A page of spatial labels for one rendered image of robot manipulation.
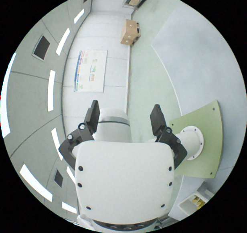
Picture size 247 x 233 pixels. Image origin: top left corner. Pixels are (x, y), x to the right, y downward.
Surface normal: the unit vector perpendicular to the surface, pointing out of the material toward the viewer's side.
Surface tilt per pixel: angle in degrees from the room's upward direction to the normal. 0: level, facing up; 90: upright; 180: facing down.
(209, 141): 3
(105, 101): 90
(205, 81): 0
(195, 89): 0
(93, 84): 89
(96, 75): 90
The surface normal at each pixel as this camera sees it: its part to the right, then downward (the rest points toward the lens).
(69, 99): 0.28, 0.18
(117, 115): 0.48, -0.52
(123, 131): 0.65, -0.42
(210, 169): -0.97, -0.03
